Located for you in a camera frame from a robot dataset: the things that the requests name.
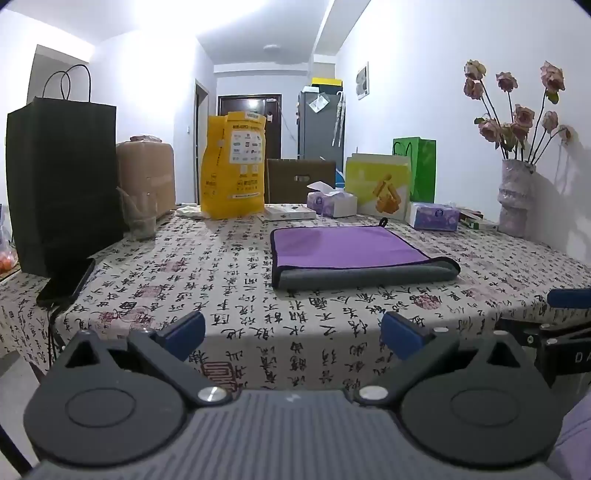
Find yellow-green gift bag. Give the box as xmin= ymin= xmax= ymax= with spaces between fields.
xmin=345 ymin=153 xmax=411 ymax=217

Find person's purple clothing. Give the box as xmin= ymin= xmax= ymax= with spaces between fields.
xmin=549 ymin=401 xmax=591 ymax=480

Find open purple tissue box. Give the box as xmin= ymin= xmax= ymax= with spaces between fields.
xmin=307 ymin=181 xmax=358 ymax=219

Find pink artificial roses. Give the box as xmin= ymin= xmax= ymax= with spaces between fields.
xmin=464 ymin=59 xmax=574 ymax=164

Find purple and grey towel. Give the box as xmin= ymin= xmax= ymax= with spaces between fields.
xmin=270 ymin=220 xmax=461 ymax=291

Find brown cardboard box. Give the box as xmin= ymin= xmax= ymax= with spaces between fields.
xmin=116 ymin=140 xmax=177 ymax=214

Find yellow plastic bag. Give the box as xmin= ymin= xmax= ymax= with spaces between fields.
xmin=200 ymin=112 xmax=268 ymax=219

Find closed purple tissue box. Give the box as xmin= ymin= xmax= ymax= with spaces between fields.
xmin=405 ymin=201 xmax=461 ymax=231

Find flat white box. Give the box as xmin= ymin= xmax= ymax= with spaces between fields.
xmin=262 ymin=205 xmax=317 ymax=222

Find green paper bag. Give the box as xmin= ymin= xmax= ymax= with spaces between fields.
xmin=392 ymin=137 xmax=437 ymax=203

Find grey refrigerator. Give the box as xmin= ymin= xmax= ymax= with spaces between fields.
xmin=297 ymin=90 xmax=345 ymax=160

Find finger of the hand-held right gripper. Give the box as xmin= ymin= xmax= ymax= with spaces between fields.
xmin=547 ymin=289 xmax=591 ymax=309
xmin=495 ymin=318 xmax=543 ymax=346

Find black paper bag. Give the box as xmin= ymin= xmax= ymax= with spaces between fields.
xmin=5 ymin=64 xmax=125 ymax=277

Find printed calligraphy tablecloth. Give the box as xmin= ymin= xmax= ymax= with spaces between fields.
xmin=0 ymin=202 xmax=591 ymax=403

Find white umbrella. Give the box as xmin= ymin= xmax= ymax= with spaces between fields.
xmin=332 ymin=90 xmax=346 ymax=147

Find clear glass cup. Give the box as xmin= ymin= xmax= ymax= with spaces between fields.
xmin=116 ymin=186 xmax=158 ymax=240

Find small green and white box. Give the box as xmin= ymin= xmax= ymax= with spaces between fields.
xmin=459 ymin=209 xmax=500 ymax=231

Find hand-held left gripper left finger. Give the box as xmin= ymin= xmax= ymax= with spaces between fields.
xmin=58 ymin=312 xmax=234 ymax=407

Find bag of oranges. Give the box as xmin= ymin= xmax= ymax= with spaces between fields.
xmin=0 ymin=203 xmax=22 ymax=278

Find grey textured vase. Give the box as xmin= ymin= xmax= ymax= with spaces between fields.
xmin=497 ymin=159 xmax=537 ymax=238

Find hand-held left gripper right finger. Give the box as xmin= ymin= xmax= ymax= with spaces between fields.
xmin=353 ymin=311 xmax=539 ymax=407

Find dark wooden door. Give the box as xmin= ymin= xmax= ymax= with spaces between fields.
xmin=217 ymin=94 xmax=282 ymax=160

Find black phone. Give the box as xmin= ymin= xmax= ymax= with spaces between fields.
xmin=36 ymin=258 xmax=97 ymax=308

